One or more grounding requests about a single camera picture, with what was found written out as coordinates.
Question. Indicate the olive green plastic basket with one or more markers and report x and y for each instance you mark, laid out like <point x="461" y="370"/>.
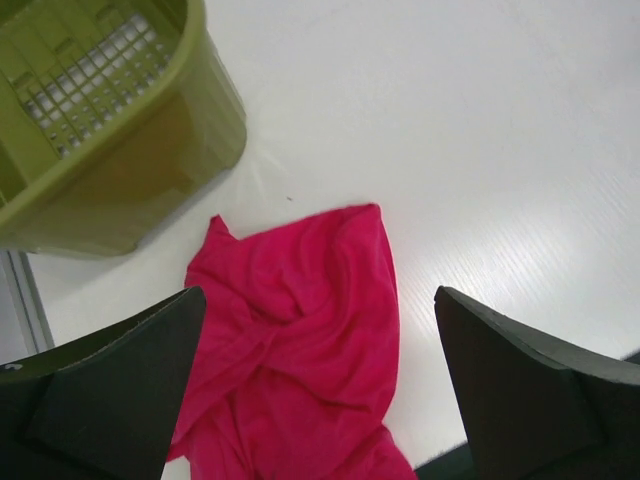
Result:
<point x="113" y="115"/>

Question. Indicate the pink t shirt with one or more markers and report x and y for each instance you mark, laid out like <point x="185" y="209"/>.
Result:
<point x="298" y="359"/>

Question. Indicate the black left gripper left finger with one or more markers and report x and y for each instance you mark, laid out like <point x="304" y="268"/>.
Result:
<point x="104" y="406"/>

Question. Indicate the aluminium frame rail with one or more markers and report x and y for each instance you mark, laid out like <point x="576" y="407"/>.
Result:
<point x="24" y="329"/>

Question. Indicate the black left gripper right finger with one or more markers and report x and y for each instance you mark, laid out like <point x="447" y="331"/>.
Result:
<point x="535" y="406"/>

